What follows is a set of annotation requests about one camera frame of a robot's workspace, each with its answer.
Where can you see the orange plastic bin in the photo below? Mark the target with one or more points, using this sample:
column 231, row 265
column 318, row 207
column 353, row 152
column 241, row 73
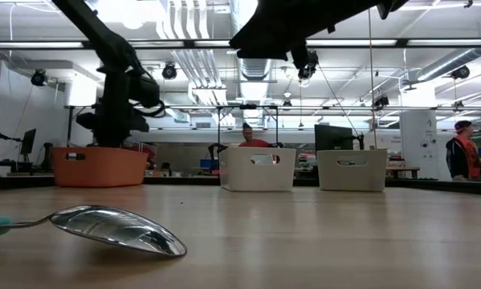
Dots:
column 97, row 168

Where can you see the white pillar with wall devices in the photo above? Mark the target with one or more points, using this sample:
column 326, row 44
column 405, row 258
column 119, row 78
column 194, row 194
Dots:
column 418, row 132

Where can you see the black background robot arm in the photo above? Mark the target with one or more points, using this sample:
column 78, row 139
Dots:
column 217, row 154

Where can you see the person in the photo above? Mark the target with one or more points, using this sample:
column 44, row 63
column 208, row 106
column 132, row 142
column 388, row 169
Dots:
column 254, row 143
column 461, row 156

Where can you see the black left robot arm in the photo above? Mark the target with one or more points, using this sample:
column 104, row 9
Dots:
column 99, row 36

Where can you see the small black monitor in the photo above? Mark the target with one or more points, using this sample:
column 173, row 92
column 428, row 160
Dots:
column 28, row 140

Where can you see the wooden desk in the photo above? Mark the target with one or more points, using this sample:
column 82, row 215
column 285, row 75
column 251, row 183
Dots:
column 402, row 170

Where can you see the white plastic bin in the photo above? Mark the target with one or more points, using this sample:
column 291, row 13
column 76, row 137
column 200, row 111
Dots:
column 240, row 176

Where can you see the LED light strip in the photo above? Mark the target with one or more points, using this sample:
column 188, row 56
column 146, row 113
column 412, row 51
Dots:
column 212, row 43
column 156, row 43
column 352, row 42
column 453, row 42
column 35, row 45

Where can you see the black ceiling camera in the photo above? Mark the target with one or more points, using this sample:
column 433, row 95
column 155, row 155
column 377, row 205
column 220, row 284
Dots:
column 169, row 72
column 309, row 70
column 39, row 78
column 380, row 101
column 461, row 72

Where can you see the grey plastic bin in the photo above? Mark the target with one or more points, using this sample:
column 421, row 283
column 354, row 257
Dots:
column 352, row 178

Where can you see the silver slanted ventilation duct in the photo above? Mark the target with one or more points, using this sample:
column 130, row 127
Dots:
column 445, row 64

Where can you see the plain white pillar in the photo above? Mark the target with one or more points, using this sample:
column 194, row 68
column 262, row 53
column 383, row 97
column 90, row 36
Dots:
column 79, row 94

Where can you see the blue box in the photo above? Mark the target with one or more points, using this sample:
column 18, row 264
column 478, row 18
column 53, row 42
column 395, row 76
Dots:
column 208, row 164

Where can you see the black computer monitor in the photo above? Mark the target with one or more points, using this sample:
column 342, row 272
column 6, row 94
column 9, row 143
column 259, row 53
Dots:
column 332, row 138

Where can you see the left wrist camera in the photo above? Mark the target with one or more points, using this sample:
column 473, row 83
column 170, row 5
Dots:
column 147, row 90

